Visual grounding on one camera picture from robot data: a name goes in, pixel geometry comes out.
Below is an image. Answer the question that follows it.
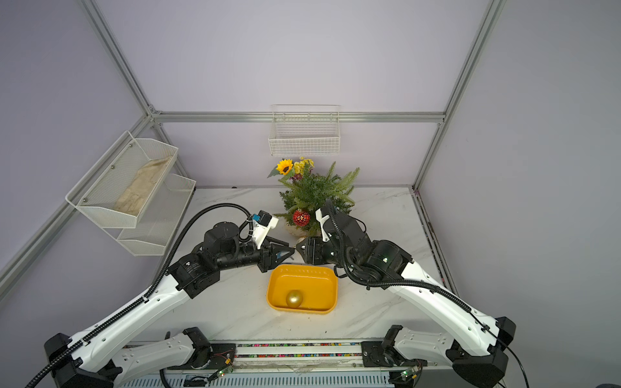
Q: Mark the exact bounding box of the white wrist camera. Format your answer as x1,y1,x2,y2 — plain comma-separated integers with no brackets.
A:
252,210,278,248
315,206,331,243

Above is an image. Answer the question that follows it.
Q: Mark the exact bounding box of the left black corrugated cable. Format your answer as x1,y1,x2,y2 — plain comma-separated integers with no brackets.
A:
23,202,253,388

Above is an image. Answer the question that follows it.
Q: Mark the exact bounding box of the matte gold ball ornament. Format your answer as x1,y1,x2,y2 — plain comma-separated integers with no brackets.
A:
286,289,304,309

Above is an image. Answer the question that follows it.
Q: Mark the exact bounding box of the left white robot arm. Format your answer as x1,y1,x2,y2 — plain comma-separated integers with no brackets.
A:
28,219,294,387

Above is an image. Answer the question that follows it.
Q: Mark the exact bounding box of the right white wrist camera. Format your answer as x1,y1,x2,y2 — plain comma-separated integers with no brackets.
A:
315,206,331,243

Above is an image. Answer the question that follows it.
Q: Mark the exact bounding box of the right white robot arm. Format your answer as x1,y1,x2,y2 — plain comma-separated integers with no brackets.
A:
297,201,516,387

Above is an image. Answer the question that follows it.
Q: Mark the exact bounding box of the red glitter ball ornament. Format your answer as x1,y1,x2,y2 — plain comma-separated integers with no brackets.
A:
292,210,311,227

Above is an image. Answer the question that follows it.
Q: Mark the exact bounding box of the aluminium enclosure frame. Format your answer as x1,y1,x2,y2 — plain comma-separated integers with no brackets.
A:
1,1,506,300

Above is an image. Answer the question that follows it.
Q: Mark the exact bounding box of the right black corrugated cable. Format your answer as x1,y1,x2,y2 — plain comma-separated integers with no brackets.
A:
326,200,530,388

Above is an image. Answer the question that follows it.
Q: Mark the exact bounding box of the white two-tier mesh shelf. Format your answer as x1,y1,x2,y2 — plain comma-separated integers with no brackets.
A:
66,131,196,256

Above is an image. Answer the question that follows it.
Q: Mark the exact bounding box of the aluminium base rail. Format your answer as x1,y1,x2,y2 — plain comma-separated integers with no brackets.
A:
126,339,468,387

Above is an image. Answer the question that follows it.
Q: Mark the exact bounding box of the small green christmas tree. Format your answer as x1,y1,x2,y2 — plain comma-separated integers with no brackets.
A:
277,164,360,238

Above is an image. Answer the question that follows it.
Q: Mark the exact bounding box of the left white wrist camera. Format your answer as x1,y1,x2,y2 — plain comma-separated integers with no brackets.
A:
252,210,278,248

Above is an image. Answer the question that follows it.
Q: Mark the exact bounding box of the sunflower bouquet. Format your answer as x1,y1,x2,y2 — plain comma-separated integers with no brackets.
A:
268,157,315,183

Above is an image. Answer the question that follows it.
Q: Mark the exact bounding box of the black corrugated cable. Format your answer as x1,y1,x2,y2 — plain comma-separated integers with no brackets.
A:
23,202,253,388
326,200,530,388

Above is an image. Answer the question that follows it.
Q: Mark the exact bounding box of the beige cloth in shelf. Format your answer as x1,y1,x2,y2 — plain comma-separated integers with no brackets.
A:
113,157,171,216

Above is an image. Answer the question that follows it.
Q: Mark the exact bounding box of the white wire wall basket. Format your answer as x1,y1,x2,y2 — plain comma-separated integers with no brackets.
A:
268,104,341,157

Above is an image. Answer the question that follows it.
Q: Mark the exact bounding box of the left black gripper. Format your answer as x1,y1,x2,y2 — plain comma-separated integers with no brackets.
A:
218,237,294,273

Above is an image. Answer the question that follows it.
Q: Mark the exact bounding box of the yellow plastic tray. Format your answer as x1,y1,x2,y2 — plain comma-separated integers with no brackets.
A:
266,264,339,315

